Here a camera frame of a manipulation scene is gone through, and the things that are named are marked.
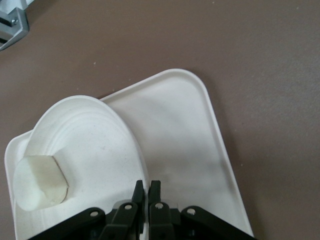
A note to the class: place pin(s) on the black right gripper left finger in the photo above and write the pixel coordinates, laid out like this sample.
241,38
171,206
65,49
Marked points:
122,216

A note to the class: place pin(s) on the brown table mat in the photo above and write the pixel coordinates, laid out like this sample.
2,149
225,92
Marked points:
225,37

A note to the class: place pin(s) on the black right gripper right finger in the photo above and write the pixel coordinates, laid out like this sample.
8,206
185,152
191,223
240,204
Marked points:
160,217

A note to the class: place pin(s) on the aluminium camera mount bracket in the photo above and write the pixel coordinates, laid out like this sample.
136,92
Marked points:
15,27

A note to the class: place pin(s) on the round beige plate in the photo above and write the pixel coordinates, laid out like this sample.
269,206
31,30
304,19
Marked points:
100,150

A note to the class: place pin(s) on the white steamed bun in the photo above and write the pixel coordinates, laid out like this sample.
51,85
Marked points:
40,182

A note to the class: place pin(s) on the beige rabbit print tray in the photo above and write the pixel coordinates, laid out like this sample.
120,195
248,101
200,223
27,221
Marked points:
187,137

